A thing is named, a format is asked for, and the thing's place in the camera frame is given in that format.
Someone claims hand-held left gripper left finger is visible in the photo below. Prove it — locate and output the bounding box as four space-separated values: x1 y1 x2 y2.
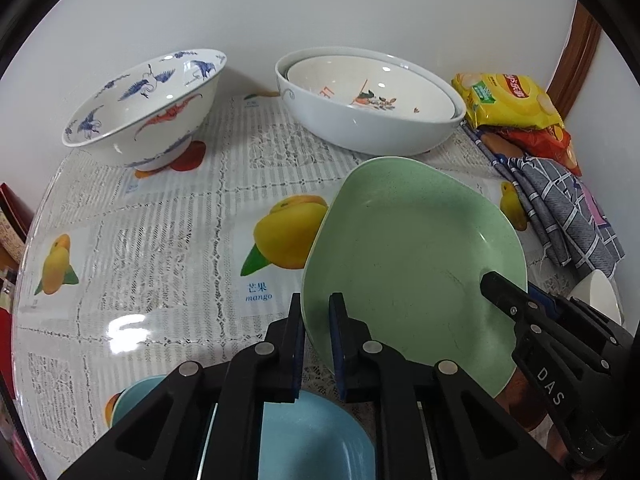
57 292 306 480

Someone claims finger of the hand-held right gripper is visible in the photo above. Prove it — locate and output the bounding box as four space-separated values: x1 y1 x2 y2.
529 284 633 361
480 271 551 341

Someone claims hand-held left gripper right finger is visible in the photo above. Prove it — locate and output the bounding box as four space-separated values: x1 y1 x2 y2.
328 293 571 480

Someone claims plain white bowl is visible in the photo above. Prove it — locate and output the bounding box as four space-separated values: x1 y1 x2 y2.
570 269 622 327

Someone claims brown bowl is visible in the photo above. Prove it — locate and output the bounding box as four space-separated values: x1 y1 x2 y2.
497 367 571 461

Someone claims green plate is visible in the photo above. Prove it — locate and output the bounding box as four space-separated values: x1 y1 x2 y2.
301 156 529 400

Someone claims light blue plate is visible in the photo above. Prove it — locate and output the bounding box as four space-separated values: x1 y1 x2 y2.
207 389 376 480

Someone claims grey checked cloth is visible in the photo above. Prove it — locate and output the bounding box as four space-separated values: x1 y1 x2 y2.
460 125 626 277

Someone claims brown packet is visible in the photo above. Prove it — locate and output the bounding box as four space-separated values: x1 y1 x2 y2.
482 130 526 158

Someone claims red chip bag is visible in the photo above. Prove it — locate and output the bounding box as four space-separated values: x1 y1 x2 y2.
500 125 583 177

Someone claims fruit print tablecloth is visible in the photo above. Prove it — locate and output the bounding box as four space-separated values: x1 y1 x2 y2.
11 91 621 480

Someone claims teal blue plate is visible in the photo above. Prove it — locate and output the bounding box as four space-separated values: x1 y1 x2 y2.
111 375 168 428

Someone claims yellow chip bag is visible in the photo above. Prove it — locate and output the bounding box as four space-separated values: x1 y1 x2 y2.
451 72 565 129

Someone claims large white bowl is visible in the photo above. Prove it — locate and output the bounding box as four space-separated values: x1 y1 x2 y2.
274 47 467 157

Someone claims blue crane print bowl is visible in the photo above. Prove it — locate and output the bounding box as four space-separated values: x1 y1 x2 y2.
61 49 228 172

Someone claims white bowl with orange print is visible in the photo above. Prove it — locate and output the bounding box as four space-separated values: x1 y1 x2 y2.
286 55 458 122

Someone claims red paper bag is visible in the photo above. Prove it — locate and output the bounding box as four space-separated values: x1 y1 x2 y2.
0 305 43 476

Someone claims red patterned box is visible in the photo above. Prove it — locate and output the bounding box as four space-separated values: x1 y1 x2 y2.
0 182 31 263

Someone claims brown wooden door frame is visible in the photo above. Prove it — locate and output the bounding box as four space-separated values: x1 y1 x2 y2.
545 0 603 121

